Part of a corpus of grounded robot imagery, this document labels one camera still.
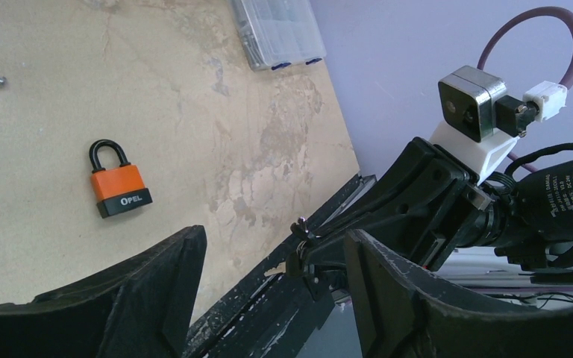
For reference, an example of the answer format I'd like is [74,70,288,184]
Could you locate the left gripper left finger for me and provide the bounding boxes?
[0,225,207,357]

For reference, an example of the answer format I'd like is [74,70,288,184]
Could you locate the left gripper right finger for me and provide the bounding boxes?
[343,230,573,357]

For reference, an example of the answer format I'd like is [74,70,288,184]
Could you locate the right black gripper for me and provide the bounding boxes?
[305,137,516,271]

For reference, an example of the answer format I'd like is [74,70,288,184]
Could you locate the black head padlock keys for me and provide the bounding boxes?
[285,217,321,278]

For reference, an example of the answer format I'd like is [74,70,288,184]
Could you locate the orange black padlock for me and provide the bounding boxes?
[89,139,153,219]

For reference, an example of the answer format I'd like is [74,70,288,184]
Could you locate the clear plastic screw organizer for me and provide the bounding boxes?
[228,0,327,72]

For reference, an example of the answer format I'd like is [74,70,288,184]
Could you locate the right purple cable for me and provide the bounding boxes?
[476,5,573,174]

